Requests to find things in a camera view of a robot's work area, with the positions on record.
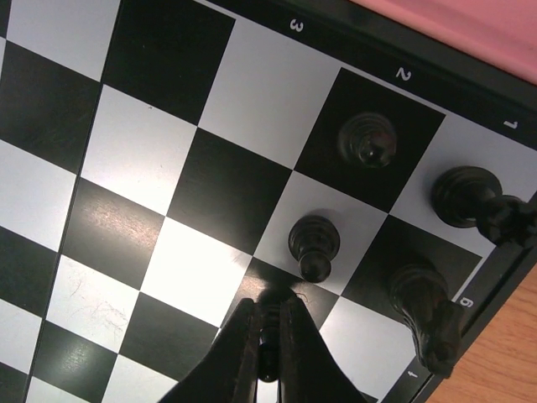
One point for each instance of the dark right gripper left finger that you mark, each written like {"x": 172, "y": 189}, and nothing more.
{"x": 229, "y": 371}

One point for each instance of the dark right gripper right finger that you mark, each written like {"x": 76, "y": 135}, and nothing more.
{"x": 307, "y": 370}

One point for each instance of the black chess piece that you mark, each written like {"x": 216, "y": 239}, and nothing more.
{"x": 368, "y": 140}
{"x": 314, "y": 242}
{"x": 472, "y": 197}
{"x": 270, "y": 301}
{"x": 419, "y": 293}

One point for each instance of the black white chessboard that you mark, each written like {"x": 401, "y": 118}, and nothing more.
{"x": 156, "y": 154}

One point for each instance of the pink plastic tray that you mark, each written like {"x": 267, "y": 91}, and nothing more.
{"x": 499, "y": 32}

